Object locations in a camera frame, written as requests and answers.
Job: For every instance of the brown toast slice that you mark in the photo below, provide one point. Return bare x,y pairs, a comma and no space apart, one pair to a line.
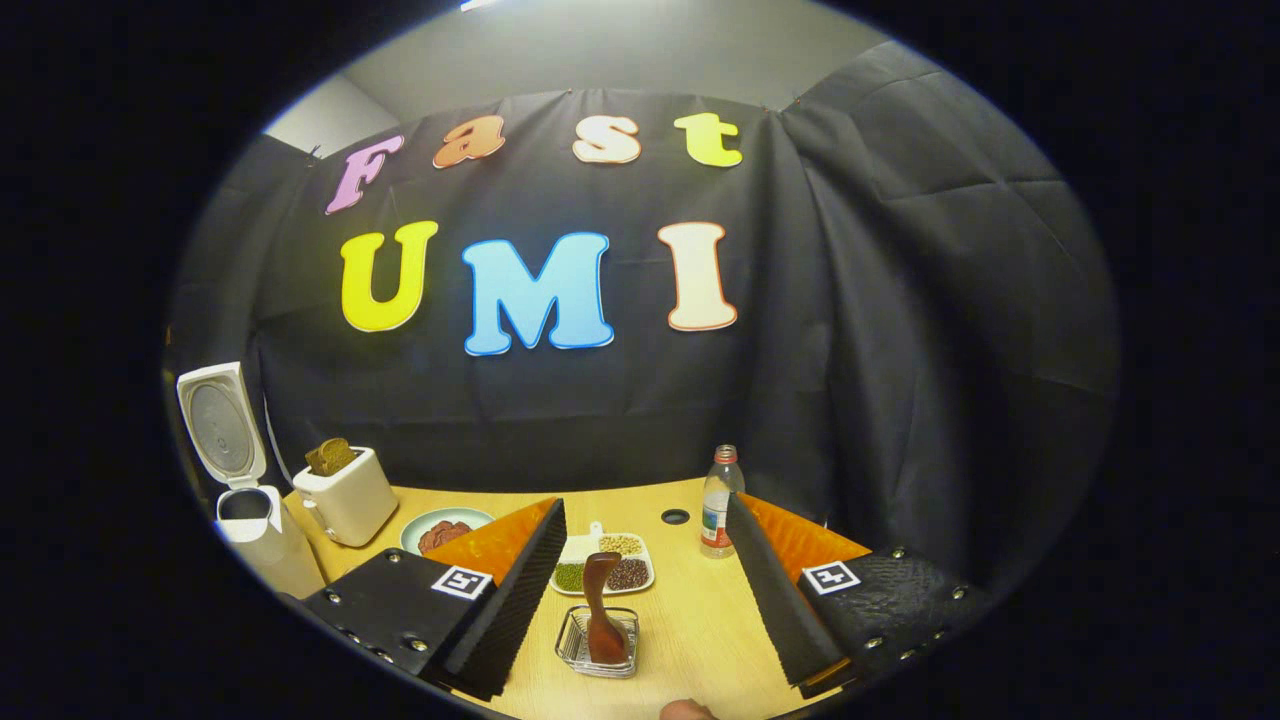
345,455
322,460

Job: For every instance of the white toaster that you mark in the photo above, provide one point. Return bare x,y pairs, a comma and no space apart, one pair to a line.
350,505

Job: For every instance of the black backdrop cloth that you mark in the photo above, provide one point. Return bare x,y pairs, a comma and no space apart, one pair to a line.
900,300

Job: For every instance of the red meat slice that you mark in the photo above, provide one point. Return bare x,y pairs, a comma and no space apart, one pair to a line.
458,530
435,538

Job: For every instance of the clear plastic bottle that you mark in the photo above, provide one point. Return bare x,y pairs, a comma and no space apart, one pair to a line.
718,510

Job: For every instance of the pale green plate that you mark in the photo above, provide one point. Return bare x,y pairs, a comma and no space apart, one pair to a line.
415,525

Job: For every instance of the ceiling light panel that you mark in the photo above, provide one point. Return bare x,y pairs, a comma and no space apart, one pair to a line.
480,4

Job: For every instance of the brown wooden spoon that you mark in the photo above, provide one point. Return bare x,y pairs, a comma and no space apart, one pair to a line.
603,620

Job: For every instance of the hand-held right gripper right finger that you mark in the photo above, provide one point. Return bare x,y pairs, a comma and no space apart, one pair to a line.
775,600

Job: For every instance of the white divided bean dish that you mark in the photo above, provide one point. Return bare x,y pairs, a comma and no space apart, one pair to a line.
600,535

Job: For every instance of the black table grommet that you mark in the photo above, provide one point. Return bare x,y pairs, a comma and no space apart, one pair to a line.
675,516

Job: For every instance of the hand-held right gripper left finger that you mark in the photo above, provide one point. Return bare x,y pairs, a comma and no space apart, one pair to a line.
515,610

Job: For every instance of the white rice cooker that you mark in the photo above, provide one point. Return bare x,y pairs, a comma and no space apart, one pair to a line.
225,430

